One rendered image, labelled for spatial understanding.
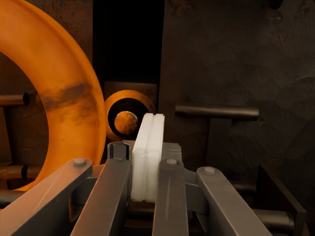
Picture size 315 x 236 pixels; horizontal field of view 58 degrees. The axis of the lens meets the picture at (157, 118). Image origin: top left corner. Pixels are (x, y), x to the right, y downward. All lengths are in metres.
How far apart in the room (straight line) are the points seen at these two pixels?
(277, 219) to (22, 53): 0.18
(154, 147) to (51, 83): 0.08
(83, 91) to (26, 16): 0.05
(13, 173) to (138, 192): 0.14
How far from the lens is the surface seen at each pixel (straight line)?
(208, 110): 0.24
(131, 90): 0.29
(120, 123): 0.27
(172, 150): 0.17
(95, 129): 0.19
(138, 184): 0.15
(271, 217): 0.19
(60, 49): 0.18
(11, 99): 0.28
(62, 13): 0.27
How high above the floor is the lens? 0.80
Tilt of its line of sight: 13 degrees down
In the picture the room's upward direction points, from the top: 4 degrees clockwise
